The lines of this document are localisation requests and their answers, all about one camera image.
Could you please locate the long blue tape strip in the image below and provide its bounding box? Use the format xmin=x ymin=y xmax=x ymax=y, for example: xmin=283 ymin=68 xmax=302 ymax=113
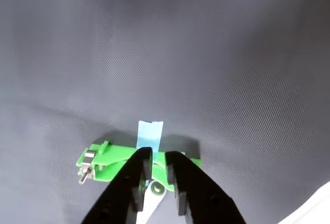
xmin=136 ymin=120 xmax=164 ymax=162

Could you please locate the white cylindrical battery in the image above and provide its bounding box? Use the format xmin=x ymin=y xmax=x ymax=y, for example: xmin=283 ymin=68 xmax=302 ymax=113
xmin=136 ymin=180 xmax=166 ymax=224

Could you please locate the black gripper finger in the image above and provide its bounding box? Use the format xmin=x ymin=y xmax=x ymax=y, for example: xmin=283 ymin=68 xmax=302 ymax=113
xmin=166 ymin=151 xmax=249 ymax=224
xmin=81 ymin=146 xmax=153 ymax=224

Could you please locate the dark grey work mat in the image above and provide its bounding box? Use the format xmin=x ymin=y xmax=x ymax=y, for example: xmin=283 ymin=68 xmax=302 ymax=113
xmin=0 ymin=0 xmax=330 ymax=224

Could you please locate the green battery holder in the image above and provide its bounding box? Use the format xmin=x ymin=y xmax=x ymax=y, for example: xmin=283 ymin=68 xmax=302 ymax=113
xmin=76 ymin=140 xmax=203 ymax=193

